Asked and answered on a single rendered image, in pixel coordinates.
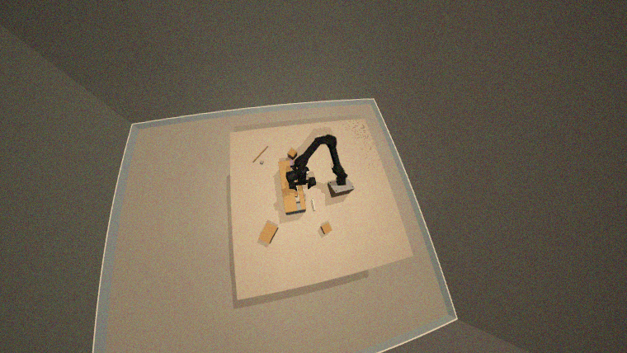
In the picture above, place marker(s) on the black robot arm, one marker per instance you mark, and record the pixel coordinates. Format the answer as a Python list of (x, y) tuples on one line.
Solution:
[(302, 160)]

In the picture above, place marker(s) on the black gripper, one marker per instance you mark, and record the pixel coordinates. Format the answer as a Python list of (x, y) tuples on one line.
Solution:
[(311, 182)]

